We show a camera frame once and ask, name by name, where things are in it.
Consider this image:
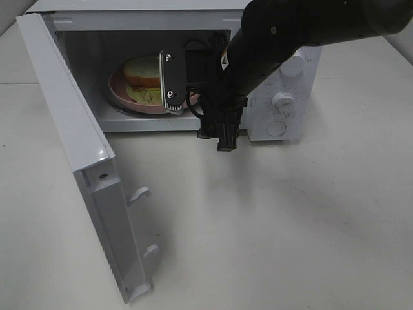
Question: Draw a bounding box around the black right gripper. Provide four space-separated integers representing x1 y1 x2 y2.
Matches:
185 30 248 152

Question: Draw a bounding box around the round white door button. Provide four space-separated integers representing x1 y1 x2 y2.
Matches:
266 121 287 137

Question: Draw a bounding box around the toast sandwich with lettuce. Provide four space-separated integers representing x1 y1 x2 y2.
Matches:
123 55 161 105

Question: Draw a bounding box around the pink round plate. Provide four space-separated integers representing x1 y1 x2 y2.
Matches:
108 69 198 116

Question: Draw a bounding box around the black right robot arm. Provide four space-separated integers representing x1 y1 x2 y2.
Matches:
186 1 412 151

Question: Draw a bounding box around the lower white timer knob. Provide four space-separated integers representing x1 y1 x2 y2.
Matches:
271 92 295 115

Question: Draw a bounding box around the upper white dial knob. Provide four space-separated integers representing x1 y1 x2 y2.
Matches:
279 48 306 78

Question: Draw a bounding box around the white microwave oven body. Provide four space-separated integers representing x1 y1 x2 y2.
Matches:
24 1 321 141

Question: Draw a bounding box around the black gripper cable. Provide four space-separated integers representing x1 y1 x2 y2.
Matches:
185 85 207 119

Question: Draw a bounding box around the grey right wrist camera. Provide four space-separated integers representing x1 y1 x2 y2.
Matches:
159 45 187 115

